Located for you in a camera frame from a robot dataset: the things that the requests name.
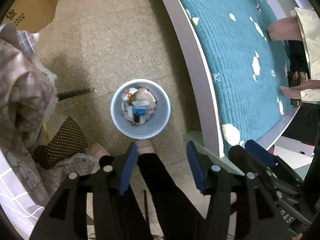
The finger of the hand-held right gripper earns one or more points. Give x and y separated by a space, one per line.
242 158
260 152

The pink slipper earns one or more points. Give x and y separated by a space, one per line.
145 147
98 151

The pink garment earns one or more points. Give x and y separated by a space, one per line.
285 28

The mint bunk bed frame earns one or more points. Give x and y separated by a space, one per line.
197 55

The teal printed bed sheet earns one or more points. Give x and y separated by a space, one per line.
237 55

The pink plaid blanket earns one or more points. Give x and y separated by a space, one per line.
27 85

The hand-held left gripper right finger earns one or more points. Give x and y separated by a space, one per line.
196 167

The beige sweater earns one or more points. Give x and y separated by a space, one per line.
311 42

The light blue plastic bin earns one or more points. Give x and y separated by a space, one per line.
160 120

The person's black trouser legs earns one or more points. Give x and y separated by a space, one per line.
162 192

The dark patterned garment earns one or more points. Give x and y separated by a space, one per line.
297 62

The black table leg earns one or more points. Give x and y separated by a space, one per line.
75 93

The dotted floor mat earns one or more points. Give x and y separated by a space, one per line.
65 140

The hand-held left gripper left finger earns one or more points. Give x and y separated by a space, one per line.
128 167

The brown cardboard box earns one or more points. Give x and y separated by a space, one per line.
27 5

